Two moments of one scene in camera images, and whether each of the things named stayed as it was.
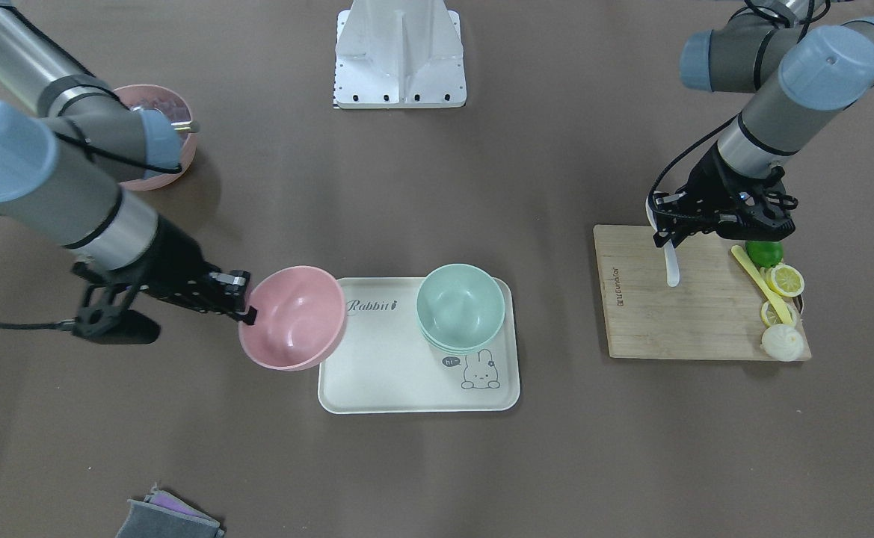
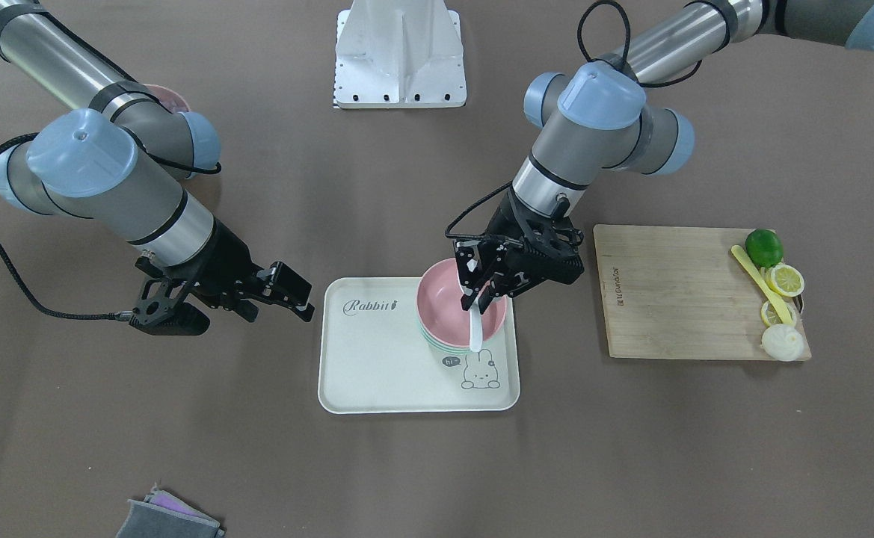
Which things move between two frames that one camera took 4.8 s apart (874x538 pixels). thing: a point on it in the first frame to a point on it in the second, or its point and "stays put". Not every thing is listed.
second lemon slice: x=770 y=317 stays put
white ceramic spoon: x=673 y=271 to x=475 y=326
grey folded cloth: x=164 y=515 stays put
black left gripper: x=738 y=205 to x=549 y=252
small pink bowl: x=300 y=313 to x=441 y=311
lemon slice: x=786 y=280 stays put
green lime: x=765 y=253 stays put
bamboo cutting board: x=715 y=311 stays put
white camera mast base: x=398 y=54 stays put
